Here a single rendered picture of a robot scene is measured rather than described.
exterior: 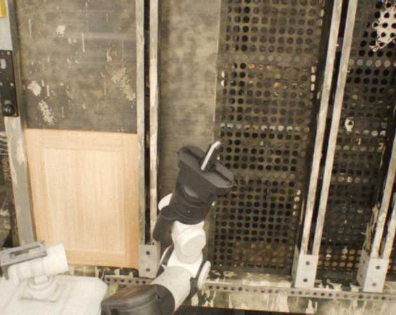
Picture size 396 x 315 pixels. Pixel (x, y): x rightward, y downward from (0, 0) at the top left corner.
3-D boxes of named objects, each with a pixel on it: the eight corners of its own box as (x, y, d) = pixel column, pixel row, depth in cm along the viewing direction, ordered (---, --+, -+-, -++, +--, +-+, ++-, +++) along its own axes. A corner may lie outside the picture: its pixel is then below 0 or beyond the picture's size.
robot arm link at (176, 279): (201, 294, 111) (176, 330, 89) (162, 277, 114) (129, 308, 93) (213, 258, 109) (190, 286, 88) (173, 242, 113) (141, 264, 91)
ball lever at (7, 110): (2, 109, 115) (2, 119, 104) (0, 97, 114) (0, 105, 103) (16, 109, 117) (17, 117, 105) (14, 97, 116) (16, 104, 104)
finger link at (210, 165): (220, 140, 70) (211, 162, 75) (211, 147, 68) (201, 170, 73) (227, 145, 70) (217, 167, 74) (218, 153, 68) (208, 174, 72)
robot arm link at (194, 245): (205, 230, 83) (207, 250, 94) (186, 197, 87) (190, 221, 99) (179, 243, 81) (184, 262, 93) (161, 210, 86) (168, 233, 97)
